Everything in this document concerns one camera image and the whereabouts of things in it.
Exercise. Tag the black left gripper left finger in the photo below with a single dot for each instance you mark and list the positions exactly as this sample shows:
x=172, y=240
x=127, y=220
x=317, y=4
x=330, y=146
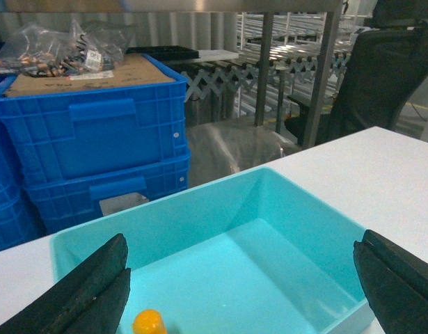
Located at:
x=90, y=299

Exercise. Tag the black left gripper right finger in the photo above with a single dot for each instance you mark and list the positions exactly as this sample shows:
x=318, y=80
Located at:
x=394, y=282

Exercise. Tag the yellow toy block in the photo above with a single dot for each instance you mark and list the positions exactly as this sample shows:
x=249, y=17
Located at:
x=149, y=322

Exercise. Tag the left blue crate stack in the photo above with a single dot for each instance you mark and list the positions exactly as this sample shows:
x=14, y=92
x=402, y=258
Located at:
x=19, y=219

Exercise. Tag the lower stacked blue crate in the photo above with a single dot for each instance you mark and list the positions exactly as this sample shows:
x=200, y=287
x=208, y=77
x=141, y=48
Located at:
x=65, y=204

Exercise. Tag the light blue plastic tray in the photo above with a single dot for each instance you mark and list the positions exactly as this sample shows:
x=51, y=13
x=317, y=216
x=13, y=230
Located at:
x=251, y=253

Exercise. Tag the blue crate with cardboard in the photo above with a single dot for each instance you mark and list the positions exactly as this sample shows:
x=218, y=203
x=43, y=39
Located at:
x=63, y=129

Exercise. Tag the black office chair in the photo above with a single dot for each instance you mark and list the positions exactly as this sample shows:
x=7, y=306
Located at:
x=386, y=66

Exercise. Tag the brown cardboard sheet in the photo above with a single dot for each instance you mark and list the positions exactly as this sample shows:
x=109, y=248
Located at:
x=92, y=76

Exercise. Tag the plastic bag of parts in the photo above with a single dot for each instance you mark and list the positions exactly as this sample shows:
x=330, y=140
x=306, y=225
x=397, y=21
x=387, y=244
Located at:
x=92, y=47

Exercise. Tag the expandable roller conveyor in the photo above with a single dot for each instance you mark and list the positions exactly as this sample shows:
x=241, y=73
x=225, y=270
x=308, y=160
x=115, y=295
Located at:
x=215, y=71

